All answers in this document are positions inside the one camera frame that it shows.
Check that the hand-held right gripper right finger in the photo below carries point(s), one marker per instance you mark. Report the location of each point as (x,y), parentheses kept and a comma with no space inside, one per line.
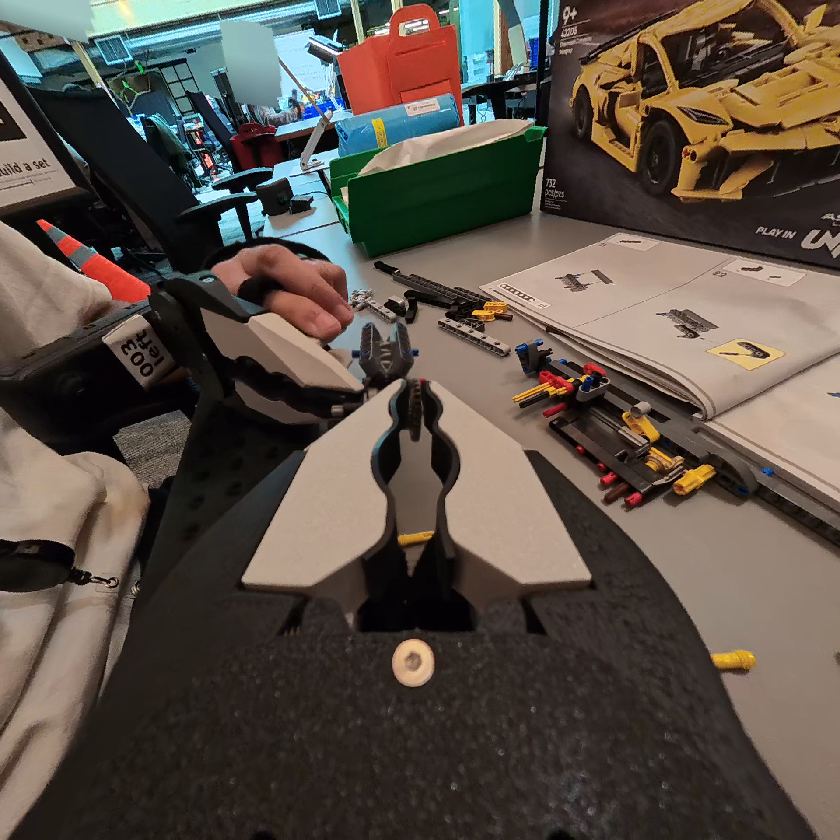
(512,525)

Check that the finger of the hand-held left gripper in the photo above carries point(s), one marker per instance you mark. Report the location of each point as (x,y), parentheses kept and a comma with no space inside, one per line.
(289,348)
(275,408)

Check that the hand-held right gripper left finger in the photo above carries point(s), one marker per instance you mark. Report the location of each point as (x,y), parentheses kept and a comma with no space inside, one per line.
(315,525)

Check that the grey lego gear assembly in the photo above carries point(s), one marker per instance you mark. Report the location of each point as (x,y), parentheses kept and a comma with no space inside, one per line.
(387,358)

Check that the yellow lego pin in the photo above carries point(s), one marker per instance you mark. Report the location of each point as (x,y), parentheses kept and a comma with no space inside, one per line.
(732,660)
(415,538)

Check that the long lego chassis assembly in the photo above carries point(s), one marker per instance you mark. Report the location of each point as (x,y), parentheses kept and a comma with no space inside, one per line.
(623,439)

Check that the pile of lego beams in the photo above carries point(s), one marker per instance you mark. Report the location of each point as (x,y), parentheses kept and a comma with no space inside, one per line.
(426,285)

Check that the light grey long lego bar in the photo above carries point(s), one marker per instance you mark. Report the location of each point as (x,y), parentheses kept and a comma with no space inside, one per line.
(474,337)

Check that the lego instruction booklet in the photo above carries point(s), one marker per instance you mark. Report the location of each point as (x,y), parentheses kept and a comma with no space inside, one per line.
(656,295)

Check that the yellow car lego set box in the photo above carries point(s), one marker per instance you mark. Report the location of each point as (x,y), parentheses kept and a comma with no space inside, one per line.
(689,98)

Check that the person's left hand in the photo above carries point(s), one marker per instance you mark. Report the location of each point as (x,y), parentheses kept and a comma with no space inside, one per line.
(302,285)

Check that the person's white shirt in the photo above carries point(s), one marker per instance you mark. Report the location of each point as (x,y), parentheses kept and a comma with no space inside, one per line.
(46,492)

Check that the orange traffic cone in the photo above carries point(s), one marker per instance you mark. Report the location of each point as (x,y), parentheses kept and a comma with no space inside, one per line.
(111,275)

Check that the small black device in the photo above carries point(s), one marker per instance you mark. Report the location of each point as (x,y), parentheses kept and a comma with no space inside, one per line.
(275,195)

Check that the red office chair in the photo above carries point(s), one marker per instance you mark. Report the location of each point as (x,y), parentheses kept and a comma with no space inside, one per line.
(259,148)

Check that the white desk lamp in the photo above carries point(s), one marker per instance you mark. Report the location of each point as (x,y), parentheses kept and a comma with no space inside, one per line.
(317,141)

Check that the green plastic bin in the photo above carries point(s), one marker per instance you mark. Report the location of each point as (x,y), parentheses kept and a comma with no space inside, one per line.
(446,197)

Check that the white tag sign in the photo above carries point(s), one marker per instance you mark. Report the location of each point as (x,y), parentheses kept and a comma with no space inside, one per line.
(26,164)

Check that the blue wrapped roll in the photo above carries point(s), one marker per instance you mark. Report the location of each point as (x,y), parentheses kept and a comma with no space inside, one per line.
(394,128)

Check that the white paper bag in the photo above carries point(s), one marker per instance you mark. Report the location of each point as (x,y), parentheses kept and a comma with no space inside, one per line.
(446,148)

